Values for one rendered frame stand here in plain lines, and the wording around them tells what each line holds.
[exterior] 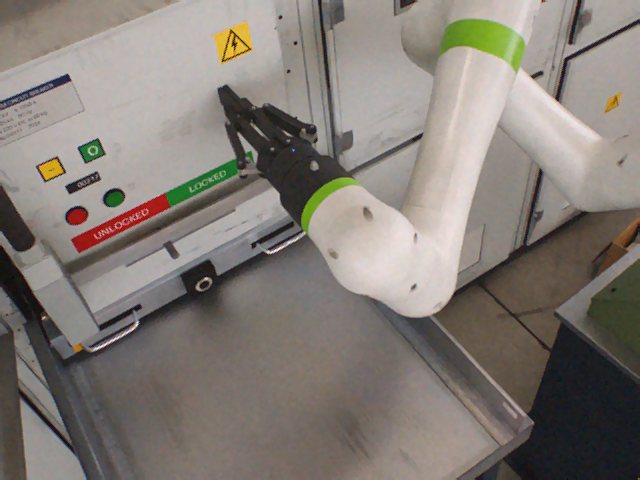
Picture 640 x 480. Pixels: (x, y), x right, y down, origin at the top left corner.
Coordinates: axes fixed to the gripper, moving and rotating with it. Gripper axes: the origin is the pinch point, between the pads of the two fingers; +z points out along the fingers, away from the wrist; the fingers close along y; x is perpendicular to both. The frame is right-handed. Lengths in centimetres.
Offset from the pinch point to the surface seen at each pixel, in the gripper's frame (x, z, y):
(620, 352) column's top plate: -48, -49, 43
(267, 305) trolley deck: -38.4, -8.0, -5.6
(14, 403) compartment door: -38, 1, -51
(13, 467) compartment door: -39, -10, -54
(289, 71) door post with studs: -11.2, 15.9, 17.8
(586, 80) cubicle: -53, 13, 104
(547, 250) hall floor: -123, 11, 103
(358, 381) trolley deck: -38.3, -30.4, -1.1
